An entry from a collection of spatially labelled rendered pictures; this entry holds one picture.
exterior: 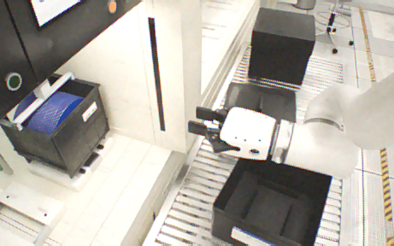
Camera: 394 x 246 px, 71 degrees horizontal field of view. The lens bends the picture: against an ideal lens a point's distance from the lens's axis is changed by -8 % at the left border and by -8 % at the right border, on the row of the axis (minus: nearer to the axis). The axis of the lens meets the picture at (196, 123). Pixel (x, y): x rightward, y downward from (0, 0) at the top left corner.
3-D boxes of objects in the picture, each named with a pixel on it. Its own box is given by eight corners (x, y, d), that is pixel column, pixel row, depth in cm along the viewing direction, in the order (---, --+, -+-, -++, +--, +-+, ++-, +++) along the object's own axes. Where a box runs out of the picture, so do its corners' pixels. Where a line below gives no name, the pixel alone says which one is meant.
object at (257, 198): (208, 234, 89) (210, 206, 77) (243, 170, 106) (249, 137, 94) (295, 274, 79) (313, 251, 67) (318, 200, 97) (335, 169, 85)
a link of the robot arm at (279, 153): (280, 172, 58) (266, 169, 59) (286, 142, 64) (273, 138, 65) (290, 145, 52) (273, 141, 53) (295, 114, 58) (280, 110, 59)
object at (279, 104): (291, 159, 110) (300, 135, 100) (214, 145, 114) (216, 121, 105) (291, 108, 130) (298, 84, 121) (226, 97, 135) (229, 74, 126)
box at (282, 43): (302, 86, 141) (316, 41, 124) (245, 76, 147) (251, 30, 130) (303, 56, 161) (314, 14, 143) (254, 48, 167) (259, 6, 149)
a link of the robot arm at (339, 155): (296, 111, 57) (287, 154, 53) (363, 127, 53) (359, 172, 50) (289, 130, 64) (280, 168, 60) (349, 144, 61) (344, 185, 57)
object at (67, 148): (73, 191, 83) (31, 111, 61) (22, 170, 88) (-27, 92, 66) (114, 134, 99) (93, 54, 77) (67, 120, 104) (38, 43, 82)
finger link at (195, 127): (214, 149, 59) (183, 140, 61) (219, 137, 61) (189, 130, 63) (215, 137, 57) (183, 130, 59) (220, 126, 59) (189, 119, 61)
